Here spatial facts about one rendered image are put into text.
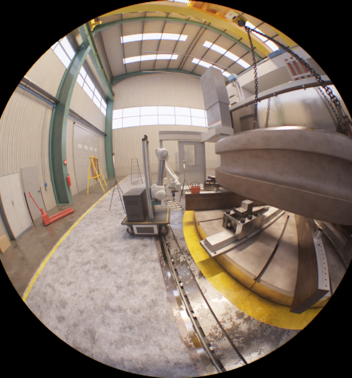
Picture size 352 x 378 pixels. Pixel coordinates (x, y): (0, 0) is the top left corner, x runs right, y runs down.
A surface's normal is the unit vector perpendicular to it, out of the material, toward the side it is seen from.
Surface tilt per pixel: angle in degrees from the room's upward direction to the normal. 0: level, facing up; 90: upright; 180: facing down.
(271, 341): 0
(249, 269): 0
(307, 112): 90
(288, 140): 90
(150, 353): 0
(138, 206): 90
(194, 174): 90
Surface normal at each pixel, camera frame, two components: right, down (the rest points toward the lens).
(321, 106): -0.96, 0.12
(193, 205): -0.08, 0.25
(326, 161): -0.77, 0.20
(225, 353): -0.06, -0.97
